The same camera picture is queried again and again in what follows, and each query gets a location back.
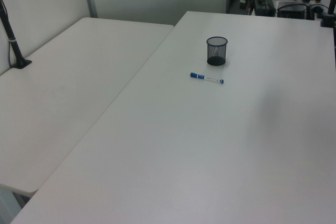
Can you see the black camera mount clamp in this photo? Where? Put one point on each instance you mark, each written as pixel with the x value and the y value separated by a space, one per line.
pixel 326 20

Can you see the black mesh pen cup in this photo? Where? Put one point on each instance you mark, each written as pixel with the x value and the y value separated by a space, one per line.
pixel 216 60

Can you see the white side table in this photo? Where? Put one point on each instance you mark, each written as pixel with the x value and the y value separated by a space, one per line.
pixel 65 90

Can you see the dark tool case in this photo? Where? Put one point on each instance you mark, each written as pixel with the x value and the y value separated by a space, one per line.
pixel 263 6

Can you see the blue white marker pen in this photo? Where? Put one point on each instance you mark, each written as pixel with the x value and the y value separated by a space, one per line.
pixel 195 75

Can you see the black camera pole with base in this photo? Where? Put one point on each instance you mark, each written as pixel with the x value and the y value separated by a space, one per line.
pixel 13 43

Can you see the black electronics box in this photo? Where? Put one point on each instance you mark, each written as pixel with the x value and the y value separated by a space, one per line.
pixel 291 11

